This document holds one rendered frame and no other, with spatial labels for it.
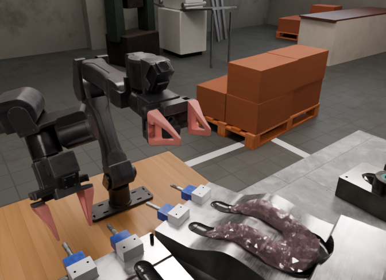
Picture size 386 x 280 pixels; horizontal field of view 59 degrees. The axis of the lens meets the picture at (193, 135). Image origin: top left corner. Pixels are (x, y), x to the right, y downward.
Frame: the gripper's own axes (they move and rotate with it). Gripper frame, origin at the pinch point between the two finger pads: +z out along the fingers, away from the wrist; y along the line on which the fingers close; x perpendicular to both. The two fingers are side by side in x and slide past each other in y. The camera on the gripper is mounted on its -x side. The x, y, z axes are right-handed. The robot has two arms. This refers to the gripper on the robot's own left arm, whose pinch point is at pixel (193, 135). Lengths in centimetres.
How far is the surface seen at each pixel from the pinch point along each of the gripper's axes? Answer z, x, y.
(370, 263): 23.7, 28.0, 28.7
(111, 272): -6.9, 30.7, -15.4
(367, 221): 11, 39, 54
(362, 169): 0, 33, 67
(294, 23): -433, 97, 571
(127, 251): -7.8, 28.2, -11.0
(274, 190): -15, 40, 44
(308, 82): -147, 80, 243
